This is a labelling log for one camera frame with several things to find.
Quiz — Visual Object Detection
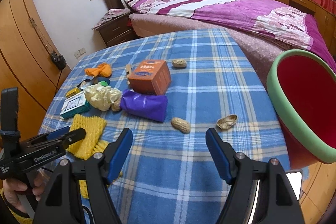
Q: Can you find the pink bed mattress sheet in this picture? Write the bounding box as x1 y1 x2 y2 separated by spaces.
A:
129 13 284 86

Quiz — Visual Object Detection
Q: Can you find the pink cloth on nightstand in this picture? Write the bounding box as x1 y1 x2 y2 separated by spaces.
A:
92 9 130 30

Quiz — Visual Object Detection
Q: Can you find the blue plaid blanket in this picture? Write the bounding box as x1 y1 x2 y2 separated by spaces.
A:
34 30 303 223

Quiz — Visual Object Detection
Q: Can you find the dark wooden nightstand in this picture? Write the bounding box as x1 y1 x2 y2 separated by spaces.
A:
97 14 138 47

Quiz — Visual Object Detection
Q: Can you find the open peanut shell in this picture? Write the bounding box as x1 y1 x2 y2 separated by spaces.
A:
216 114 238 130

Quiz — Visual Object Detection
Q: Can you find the peanut behind orange box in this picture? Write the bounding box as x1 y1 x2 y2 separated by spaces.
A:
171 59 187 68

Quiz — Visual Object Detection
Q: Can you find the black charger on wardrobe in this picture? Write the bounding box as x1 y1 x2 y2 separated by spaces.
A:
50 51 67 71

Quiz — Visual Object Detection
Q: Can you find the small yellow box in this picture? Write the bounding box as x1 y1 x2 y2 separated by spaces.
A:
66 87 81 98

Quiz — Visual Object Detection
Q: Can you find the red bucket green rim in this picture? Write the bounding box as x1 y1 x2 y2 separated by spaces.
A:
266 50 335 169

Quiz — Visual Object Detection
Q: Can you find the purple floral quilt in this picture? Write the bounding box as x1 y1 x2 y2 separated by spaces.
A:
125 0 335 69

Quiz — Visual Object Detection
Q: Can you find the orange wooden wardrobe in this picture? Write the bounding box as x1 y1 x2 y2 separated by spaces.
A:
1 0 71 140

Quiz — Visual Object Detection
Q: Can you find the yellow foam fruit net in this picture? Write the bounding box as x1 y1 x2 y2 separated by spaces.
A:
67 113 124 200

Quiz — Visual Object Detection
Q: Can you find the green bottle cap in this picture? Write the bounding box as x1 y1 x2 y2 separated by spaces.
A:
97 76 110 86

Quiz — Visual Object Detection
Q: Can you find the cream plastic bag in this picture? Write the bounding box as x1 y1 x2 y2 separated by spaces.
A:
84 83 122 112

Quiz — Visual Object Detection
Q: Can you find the peanut front centre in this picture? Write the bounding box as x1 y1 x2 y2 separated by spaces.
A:
171 117 191 134

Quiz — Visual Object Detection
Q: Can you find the person's left hand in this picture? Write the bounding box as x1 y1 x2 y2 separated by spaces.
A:
3 172 46 214

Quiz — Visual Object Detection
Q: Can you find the orange cardboard box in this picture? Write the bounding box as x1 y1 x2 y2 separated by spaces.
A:
129 60 171 96

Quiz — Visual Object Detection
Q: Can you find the white teal medicine box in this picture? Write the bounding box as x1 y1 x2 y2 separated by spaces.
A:
60 92 91 119

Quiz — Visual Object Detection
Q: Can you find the yellow sweater left forearm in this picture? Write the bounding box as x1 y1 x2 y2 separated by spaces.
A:
1 189 33 224

